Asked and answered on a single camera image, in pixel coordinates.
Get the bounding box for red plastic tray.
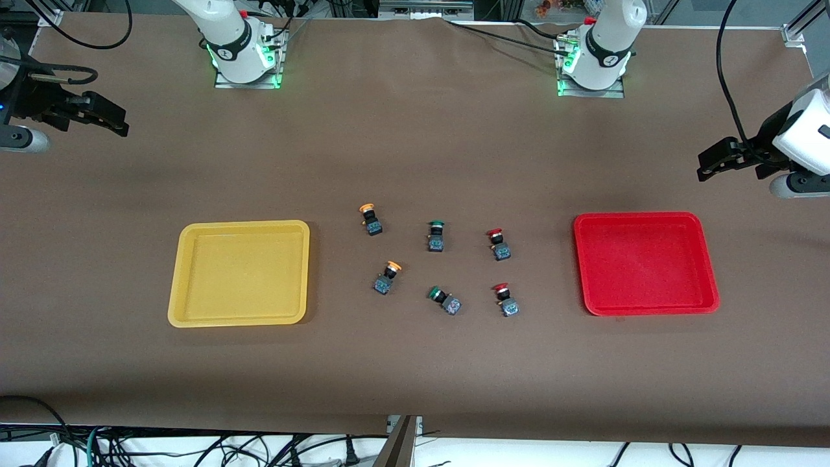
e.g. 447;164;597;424
573;211;720;317

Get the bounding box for black floor cable arc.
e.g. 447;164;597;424
0;395;69;448

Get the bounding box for black cable to arm base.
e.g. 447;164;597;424
446;18;573;58

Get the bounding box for red push button switch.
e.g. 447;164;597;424
493;283;520;318
486;228;512;262

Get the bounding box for aluminium frame post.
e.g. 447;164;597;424
373;415;423;467

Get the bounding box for yellow plastic tray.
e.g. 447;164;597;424
167;220;311;328

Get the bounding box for black hanging loop cable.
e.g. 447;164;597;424
25;0;133;51

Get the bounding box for yellow push button switch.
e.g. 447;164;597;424
373;260;403;296
359;204;383;237

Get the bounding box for brown table mat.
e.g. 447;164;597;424
0;12;830;448

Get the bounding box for grey metal frame piece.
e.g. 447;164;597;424
378;0;475;20

